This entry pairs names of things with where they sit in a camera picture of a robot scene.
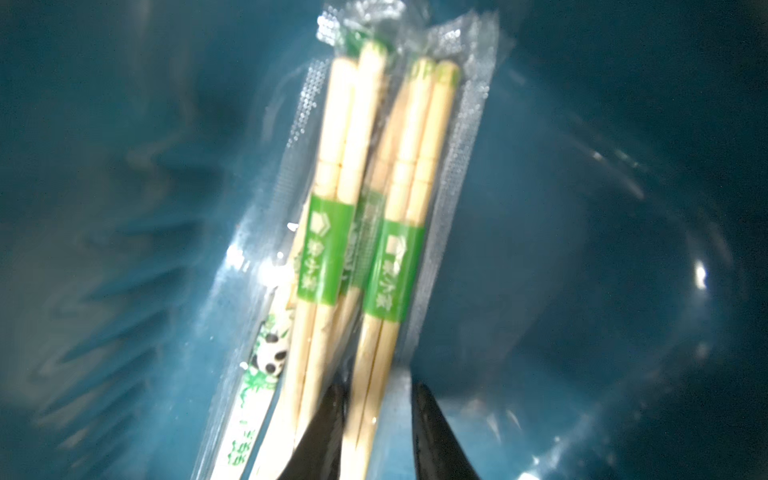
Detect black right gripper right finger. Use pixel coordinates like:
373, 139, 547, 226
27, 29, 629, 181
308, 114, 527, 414
411, 382, 479, 480

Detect teal storage box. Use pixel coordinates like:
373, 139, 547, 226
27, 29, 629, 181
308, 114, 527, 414
1, 1, 767, 479

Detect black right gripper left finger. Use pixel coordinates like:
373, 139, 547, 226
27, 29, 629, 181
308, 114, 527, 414
278, 383, 345, 480

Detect chopsticks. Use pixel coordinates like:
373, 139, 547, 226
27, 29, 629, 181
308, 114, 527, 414
250, 1, 407, 479
197, 197, 313, 480
335, 11, 502, 480

